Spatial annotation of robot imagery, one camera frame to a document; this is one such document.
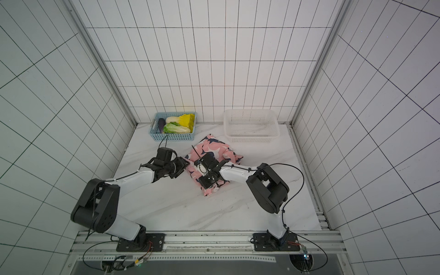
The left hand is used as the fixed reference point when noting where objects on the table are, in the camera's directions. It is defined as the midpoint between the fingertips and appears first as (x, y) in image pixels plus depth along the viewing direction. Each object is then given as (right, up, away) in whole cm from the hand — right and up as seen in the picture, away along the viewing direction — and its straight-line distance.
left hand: (186, 167), depth 92 cm
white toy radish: (-16, +29, +26) cm, 42 cm away
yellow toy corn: (-3, +28, +19) cm, 34 cm away
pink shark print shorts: (+20, +7, +9) cm, 23 cm away
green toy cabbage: (-11, +23, +16) cm, 30 cm away
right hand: (+6, -9, -2) cm, 11 cm away
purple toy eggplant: (-22, +26, +23) cm, 41 cm away
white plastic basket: (+40, +25, +26) cm, 54 cm away
